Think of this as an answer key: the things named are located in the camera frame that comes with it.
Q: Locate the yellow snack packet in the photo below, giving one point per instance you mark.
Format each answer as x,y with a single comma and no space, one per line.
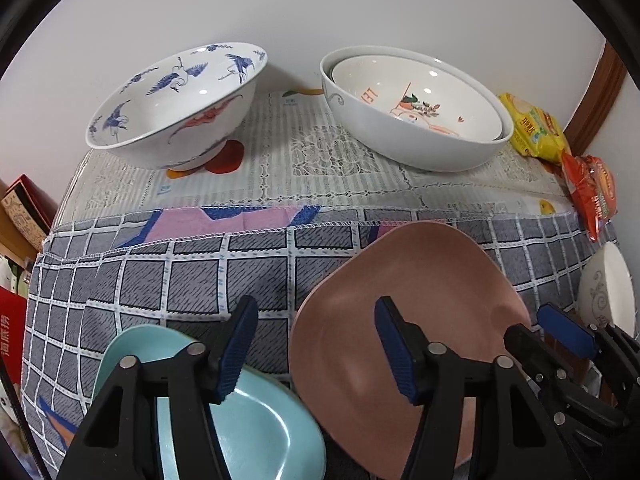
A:
535,125

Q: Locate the teal square plate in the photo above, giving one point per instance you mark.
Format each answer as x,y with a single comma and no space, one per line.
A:
265,420

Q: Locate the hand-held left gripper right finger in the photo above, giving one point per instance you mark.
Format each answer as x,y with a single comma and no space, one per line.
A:
395,352

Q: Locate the red snack packet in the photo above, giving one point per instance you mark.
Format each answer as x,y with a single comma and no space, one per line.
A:
592,190

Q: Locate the white lace print tablecloth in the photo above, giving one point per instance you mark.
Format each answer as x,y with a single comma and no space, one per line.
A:
300,160

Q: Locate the blue crane print bowl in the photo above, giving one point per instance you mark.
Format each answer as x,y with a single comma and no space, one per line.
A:
165,110

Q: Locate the red patterned box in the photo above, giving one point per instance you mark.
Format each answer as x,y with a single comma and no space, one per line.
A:
27,205

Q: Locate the white bowl with orange print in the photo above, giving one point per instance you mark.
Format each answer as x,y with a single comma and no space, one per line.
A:
400,85

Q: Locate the white bowl with grey swirls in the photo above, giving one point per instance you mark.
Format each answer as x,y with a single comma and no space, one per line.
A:
602,285

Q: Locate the pink square plate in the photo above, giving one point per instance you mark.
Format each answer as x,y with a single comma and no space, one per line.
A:
350,310

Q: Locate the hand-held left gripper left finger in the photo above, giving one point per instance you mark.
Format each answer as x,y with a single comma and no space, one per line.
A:
234,352

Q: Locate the grey checkered cloth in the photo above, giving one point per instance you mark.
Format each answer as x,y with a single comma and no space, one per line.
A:
150,280

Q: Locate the red paper bag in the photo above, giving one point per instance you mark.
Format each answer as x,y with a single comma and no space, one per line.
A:
12,335

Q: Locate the large white bowl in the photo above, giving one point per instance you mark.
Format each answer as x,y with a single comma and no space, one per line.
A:
380,145

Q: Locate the brown wooden door frame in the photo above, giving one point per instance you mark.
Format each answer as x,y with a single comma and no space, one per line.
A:
597,100

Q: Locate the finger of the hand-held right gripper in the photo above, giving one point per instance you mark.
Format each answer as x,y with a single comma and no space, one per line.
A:
525,352
567,330

